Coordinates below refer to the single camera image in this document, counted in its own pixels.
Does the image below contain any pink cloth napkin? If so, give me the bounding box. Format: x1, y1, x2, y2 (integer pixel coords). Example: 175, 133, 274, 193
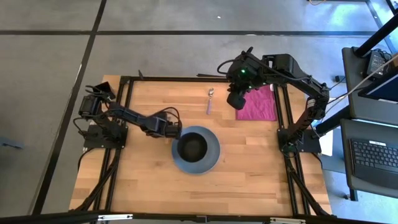
235, 85, 278, 122

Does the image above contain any blue wide-rimmed bowl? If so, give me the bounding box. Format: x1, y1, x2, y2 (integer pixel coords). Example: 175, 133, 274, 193
171, 125, 221, 175

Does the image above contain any black control box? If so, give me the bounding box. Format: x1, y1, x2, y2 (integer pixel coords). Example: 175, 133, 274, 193
92, 81, 117, 101

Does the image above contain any grey desk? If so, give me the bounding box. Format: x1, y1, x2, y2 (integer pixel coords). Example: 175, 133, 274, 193
340, 118, 398, 202

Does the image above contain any black power adapter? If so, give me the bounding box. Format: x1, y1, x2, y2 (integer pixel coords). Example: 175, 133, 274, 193
366, 49, 391, 75

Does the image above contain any dark laptop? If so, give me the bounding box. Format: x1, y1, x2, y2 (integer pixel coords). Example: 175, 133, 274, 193
366, 70, 398, 103

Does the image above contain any black keyboard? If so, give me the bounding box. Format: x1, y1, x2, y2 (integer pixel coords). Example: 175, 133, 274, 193
349, 138, 398, 191

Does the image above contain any spoon with purple handle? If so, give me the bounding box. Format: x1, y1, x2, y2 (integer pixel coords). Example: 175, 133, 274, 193
206, 88, 215, 116

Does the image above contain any black aluminium table frame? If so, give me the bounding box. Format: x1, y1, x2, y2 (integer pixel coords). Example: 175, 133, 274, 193
70, 75, 333, 218

